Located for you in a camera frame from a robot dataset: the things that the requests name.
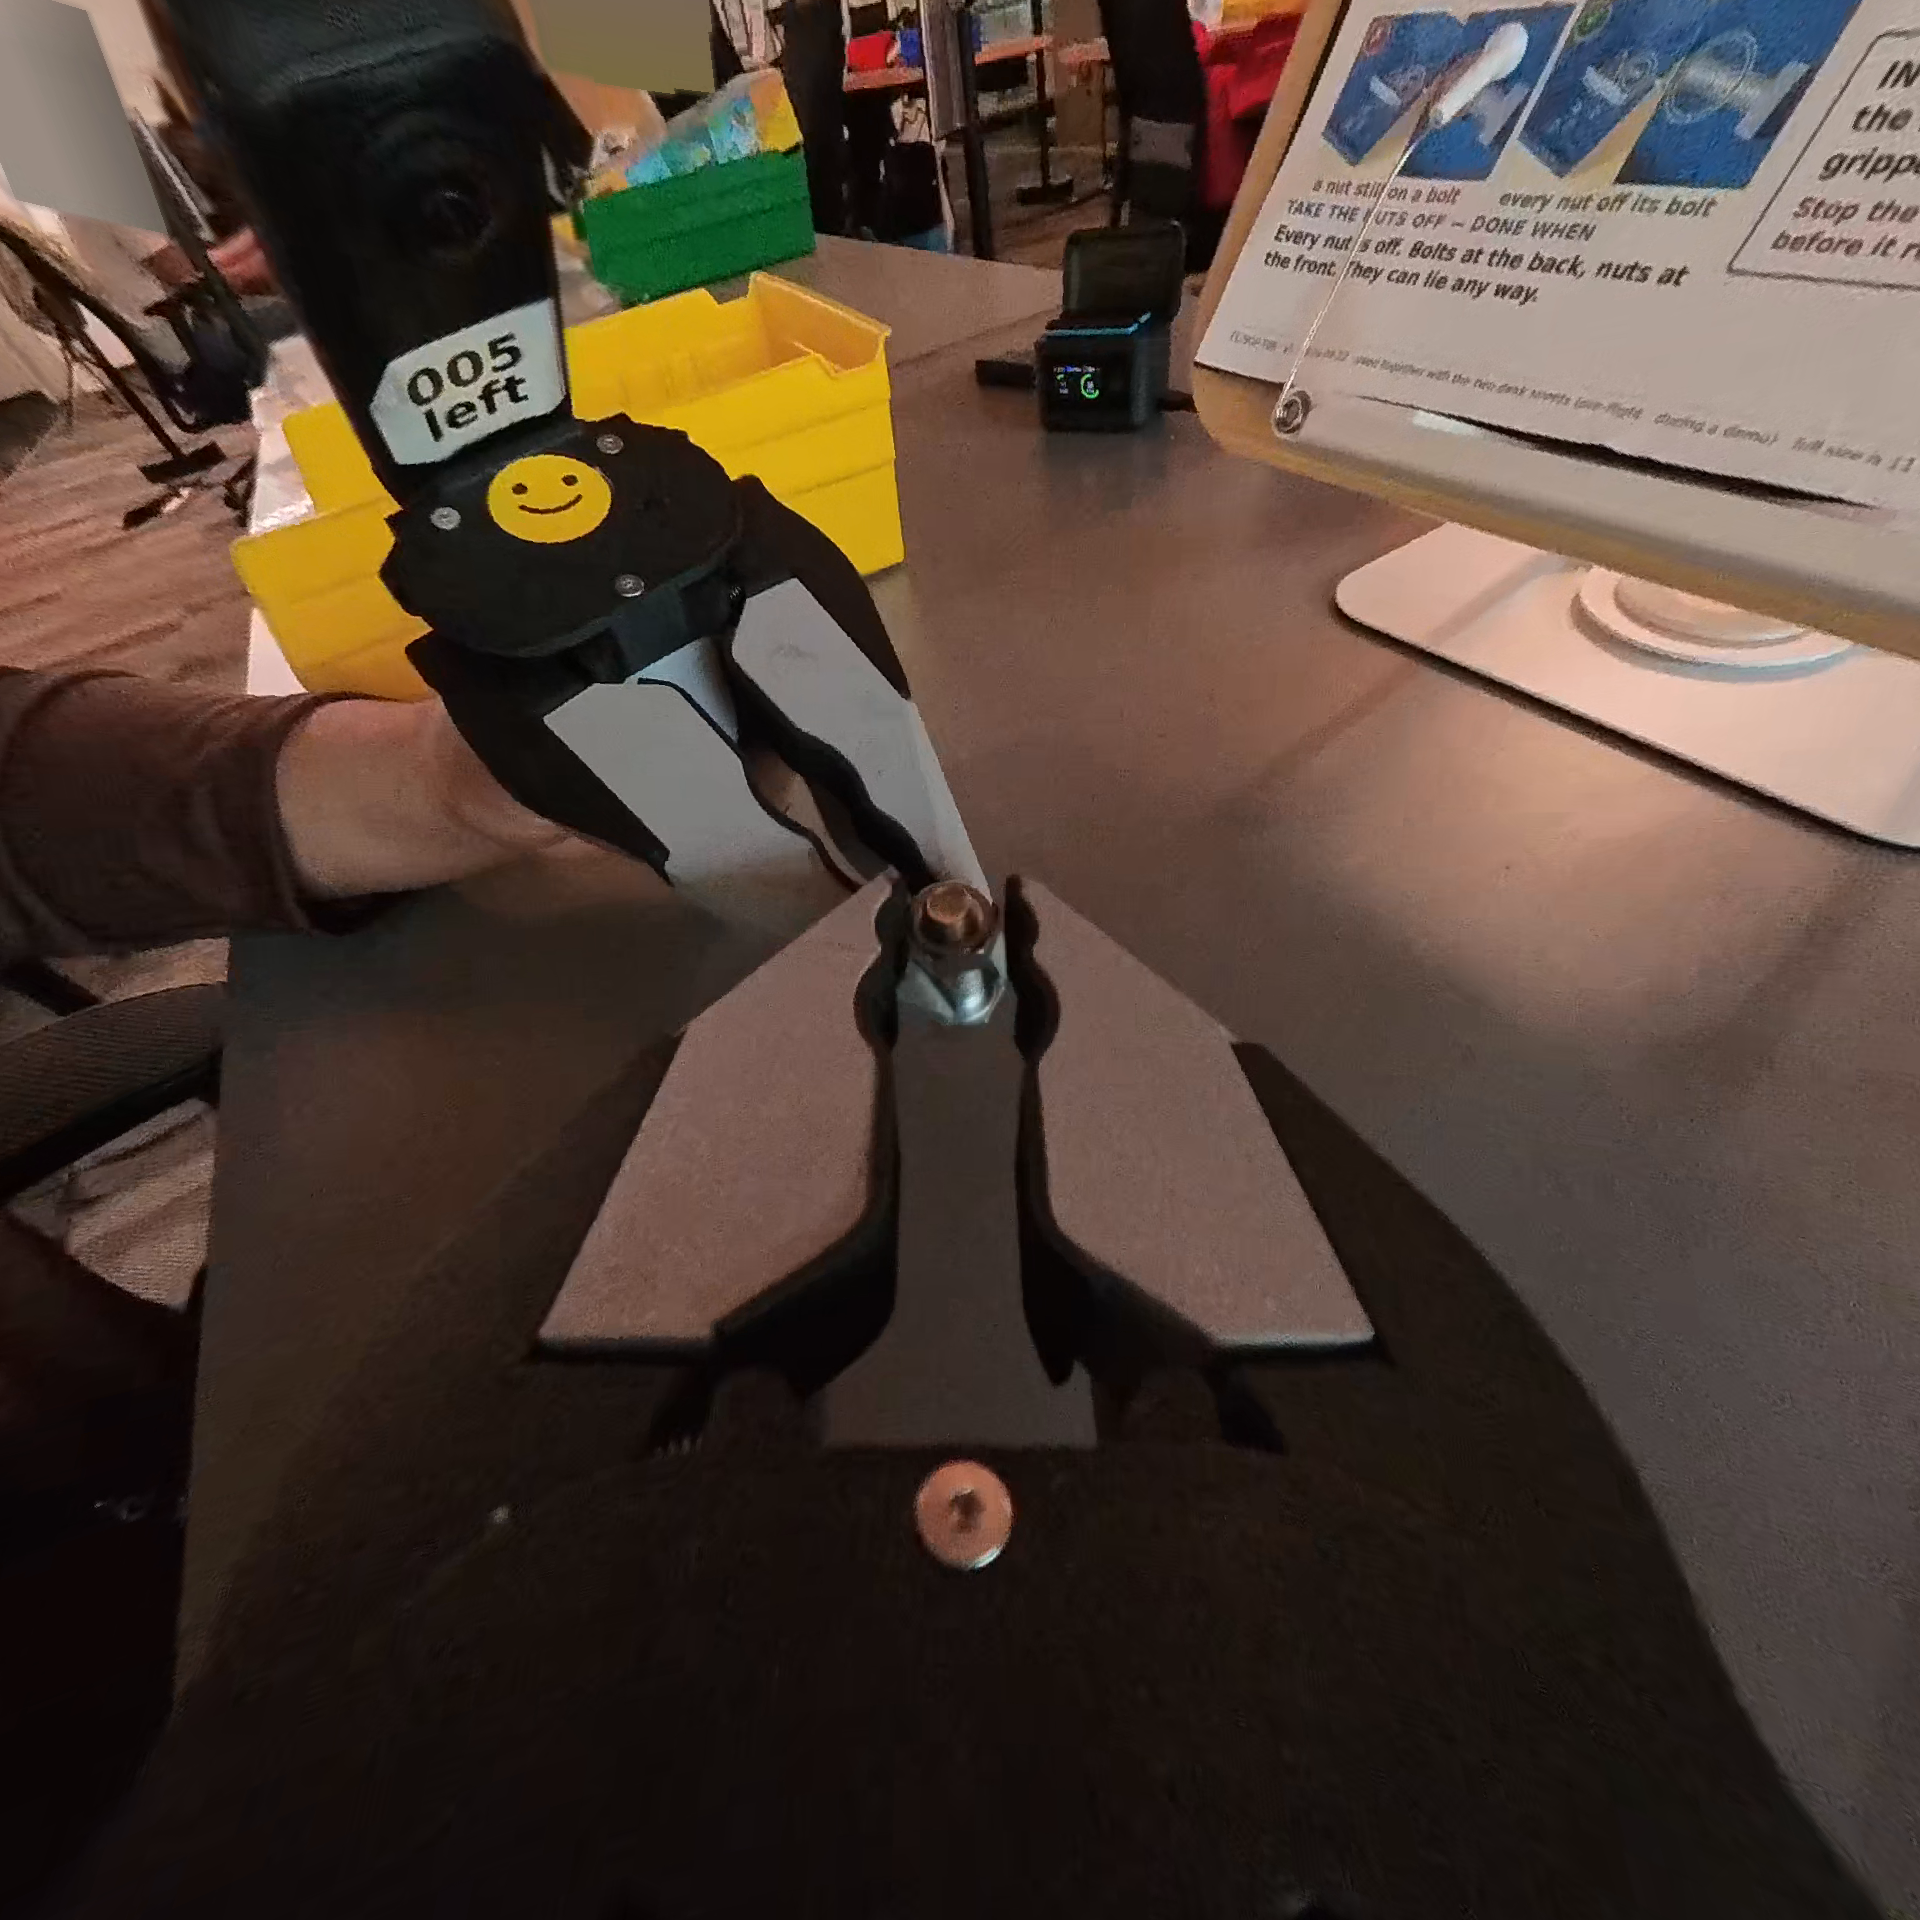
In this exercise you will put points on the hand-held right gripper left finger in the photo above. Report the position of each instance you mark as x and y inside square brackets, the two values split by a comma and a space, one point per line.
[720, 1185]

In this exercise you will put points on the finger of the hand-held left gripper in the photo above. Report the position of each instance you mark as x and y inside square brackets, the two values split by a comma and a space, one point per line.
[855, 706]
[644, 764]

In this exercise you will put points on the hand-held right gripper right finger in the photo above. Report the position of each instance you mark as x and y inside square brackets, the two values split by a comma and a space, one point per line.
[1186, 1185]

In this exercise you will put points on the silver bolt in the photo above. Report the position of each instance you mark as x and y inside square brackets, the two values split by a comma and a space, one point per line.
[954, 912]

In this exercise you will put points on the silver hex nut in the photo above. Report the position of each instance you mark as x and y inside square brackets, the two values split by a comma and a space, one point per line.
[945, 994]

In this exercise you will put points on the person's left forearm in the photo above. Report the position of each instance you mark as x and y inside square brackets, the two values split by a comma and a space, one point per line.
[135, 795]

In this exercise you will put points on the person's left hand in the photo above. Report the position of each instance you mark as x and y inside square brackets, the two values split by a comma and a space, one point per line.
[375, 795]

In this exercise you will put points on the green plastic bin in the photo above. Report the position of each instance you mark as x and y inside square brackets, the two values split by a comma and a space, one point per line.
[705, 226]

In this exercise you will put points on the colourful packets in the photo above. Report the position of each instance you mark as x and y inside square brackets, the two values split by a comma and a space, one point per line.
[705, 130]

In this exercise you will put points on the yellow plastic bin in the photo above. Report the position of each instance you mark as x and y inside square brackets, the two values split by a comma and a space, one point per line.
[720, 391]

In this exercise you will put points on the small black block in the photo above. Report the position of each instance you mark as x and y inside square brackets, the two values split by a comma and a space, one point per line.
[1004, 374]

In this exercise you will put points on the black charger case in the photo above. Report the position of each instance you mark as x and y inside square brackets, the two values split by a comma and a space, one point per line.
[1111, 300]

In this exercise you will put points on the metal board grommet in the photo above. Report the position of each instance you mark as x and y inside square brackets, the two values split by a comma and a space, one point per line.
[1294, 414]

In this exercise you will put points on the white stand base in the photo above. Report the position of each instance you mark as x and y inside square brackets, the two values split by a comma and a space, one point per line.
[1499, 643]

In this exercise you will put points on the black chair armrest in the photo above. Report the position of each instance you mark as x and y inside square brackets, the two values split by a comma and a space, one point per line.
[88, 1058]

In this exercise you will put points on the printed instruction sheet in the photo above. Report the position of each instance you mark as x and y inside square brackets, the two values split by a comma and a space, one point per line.
[1499, 257]

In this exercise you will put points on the wooden display board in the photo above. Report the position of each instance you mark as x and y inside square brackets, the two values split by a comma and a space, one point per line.
[1649, 534]

